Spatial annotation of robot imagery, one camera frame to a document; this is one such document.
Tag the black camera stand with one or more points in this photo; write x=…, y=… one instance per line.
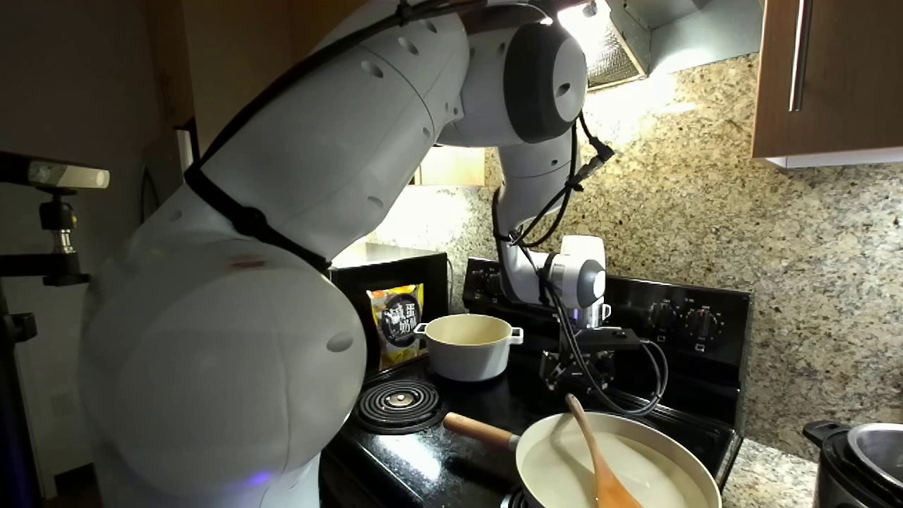
x=58, y=263

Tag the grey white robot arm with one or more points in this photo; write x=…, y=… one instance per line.
x=284, y=188

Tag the wooden cooking spoon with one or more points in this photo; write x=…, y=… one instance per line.
x=611, y=490

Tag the grey stereo camera bar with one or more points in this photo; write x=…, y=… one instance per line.
x=65, y=172

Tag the yellow black snack bag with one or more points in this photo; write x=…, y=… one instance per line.
x=395, y=325

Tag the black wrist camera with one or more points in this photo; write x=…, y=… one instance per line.
x=607, y=339

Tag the steel range hood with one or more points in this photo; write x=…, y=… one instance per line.
x=677, y=38

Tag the light-edged wooden wall cabinet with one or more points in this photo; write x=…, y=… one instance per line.
x=227, y=58

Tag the black coil burner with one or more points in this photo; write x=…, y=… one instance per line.
x=398, y=401

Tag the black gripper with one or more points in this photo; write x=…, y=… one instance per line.
x=567, y=356

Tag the black pot at right edge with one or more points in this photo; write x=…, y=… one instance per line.
x=835, y=482

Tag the black electric stove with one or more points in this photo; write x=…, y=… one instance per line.
x=694, y=328

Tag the dark brown wall cabinet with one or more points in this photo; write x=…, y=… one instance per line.
x=846, y=74

